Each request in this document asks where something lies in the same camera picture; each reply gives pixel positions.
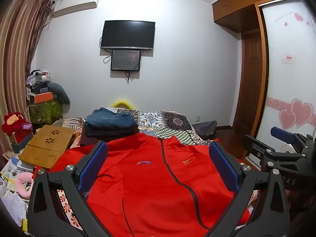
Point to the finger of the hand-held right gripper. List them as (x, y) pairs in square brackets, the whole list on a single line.
[(282, 133), (254, 148)]

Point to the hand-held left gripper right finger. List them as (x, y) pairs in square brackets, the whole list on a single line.
[(222, 165)]

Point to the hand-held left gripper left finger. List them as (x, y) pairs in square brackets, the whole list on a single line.
[(93, 164)]

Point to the red zip jacket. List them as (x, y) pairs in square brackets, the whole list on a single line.
[(153, 182)]

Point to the pile of clothes and boxes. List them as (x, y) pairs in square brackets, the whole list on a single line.
[(38, 81)]

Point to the folded maroon garment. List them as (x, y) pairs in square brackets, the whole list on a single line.
[(91, 138)]

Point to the dark cloth on floor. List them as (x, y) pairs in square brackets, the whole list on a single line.
[(205, 128)]

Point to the folded blue jeans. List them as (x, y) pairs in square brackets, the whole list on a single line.
[(112, 119)]

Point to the wooden lap desk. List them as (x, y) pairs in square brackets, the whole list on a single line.
[(47, 144)]

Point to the yellow rounded object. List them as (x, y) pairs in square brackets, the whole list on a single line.
[(121, 103)]

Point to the dark grey cushion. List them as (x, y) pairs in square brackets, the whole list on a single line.
[(60, 92)]

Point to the pile of papers and booklets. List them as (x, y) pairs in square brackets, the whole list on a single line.
[(12, 177)]

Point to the orange box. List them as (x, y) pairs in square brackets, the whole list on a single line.
[(43, 97)]

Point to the red plush toy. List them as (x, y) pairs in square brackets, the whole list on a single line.
[(13, 123)]

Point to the brown striped curtain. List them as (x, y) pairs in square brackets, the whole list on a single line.
[(18, 54)]

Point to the wooden overhead cabinet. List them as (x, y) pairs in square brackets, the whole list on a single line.
[(244, 2)]

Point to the white air conditioner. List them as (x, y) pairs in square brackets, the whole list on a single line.
[(75, 3)]

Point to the small black wall monitor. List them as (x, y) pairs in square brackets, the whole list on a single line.
[(125, 60)]

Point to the large black wall television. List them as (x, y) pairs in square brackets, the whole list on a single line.
[(128, 35)]

